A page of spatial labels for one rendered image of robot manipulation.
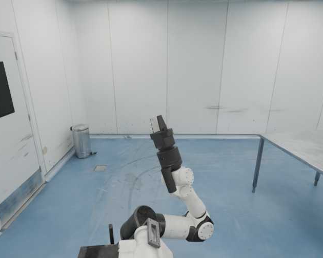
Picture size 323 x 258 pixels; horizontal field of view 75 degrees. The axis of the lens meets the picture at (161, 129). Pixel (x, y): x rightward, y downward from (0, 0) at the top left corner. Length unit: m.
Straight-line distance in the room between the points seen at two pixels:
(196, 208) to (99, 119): 4.36
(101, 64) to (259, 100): 3.58
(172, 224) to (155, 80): 4.04
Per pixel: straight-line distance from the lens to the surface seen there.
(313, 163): 2.51
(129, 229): 0.88
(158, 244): 0.63
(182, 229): 0.95
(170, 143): 0.80
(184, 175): 0.81
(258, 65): 5.13
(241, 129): 5.32
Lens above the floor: 1.86
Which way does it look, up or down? 19 degrees down
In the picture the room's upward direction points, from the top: straight up
